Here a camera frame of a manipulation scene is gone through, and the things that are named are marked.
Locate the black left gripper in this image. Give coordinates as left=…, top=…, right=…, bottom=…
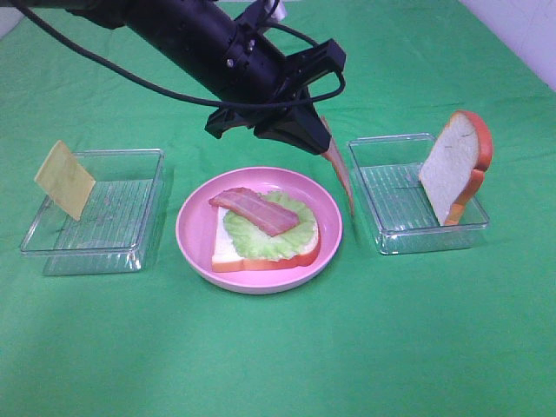
left=204, top=26, right=346, bottom=155

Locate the toy bacon strip front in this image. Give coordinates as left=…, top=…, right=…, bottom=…
left=321, top=116, right=355, bottom=217

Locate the toy bacon strip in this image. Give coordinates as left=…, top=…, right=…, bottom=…
left=208, top=188, right=300, bottom=236
left=321, top=116, right=355, bottom=217

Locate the green toy lettuce leaf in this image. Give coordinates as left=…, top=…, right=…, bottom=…
left=212, top=191, right=320, bottom=262

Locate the toy bread slice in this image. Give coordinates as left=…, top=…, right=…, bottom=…
left=419, top=110, right=494, bottom=226
left=211, top=208, right=321, bottom=273

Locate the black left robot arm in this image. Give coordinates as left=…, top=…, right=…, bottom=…
left=13, top=0, right=346, bottom=155

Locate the clear right plastic tray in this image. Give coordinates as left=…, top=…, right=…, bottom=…
left=347, top=133, right=489, bottom=255

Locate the clear plastic tray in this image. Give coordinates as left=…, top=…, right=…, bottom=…
left=347, top=133, right=489, bottom=255
left=20, top=149, right=165, bottom=275

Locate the pink round plate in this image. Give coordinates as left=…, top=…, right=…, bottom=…
left=175, top=167, right=343, bottom=295

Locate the clear left plastic tray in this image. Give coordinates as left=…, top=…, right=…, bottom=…
left=20, top=149, right=165, bottom=275

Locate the yellow toy cheese slice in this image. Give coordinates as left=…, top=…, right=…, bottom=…
left=34, top=140, right=96, bottom=222

